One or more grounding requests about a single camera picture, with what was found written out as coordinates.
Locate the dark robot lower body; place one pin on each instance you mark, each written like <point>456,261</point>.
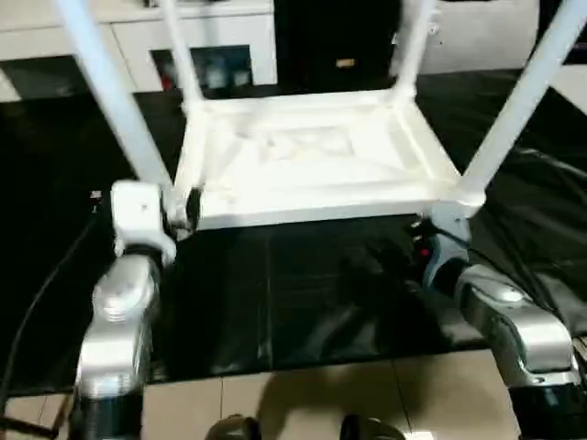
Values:
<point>234,428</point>

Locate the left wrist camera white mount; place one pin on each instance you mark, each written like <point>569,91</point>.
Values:
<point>137,211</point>

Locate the black table frame leg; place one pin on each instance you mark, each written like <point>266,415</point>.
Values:
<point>27,426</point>

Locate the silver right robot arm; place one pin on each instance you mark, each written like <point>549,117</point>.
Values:
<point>518,321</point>

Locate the white flat board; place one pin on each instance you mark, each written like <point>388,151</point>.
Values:
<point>573,87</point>

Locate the black work mat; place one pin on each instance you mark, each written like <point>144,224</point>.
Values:
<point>321,298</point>

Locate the white plastic table top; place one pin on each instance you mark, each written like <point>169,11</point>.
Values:
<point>321,183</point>

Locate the white glass-door cabinet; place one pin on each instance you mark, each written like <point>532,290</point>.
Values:
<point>137,36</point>

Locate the black cabinet with yellow label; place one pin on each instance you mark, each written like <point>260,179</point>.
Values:
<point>321,46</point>

